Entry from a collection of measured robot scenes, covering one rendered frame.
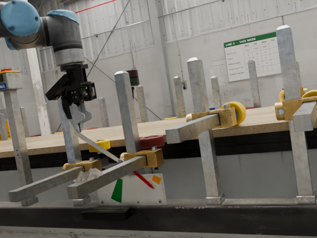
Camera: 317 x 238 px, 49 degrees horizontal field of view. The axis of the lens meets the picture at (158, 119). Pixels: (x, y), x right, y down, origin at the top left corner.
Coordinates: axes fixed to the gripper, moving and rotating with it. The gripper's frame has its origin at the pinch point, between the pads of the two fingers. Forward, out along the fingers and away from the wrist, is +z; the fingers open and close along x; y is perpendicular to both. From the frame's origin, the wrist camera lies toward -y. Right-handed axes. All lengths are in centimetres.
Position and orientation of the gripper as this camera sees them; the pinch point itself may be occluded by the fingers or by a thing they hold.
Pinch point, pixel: (77, 129)
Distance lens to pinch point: 115.2
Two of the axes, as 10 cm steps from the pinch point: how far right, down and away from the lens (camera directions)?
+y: 8.8, -1.2, -4.5
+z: 1.6, 9.9, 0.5
